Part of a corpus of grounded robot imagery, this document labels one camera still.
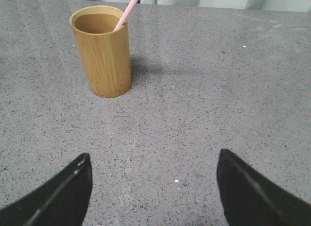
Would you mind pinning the bamboo wooden cup holder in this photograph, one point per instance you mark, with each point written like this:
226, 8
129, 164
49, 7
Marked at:
103, 49

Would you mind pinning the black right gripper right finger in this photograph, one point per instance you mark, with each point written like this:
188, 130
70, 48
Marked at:
250, 199

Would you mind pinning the pink chopstick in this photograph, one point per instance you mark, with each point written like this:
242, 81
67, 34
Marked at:
126, 14

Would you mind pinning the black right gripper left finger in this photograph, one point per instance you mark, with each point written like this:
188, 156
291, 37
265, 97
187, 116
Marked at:
61, 201

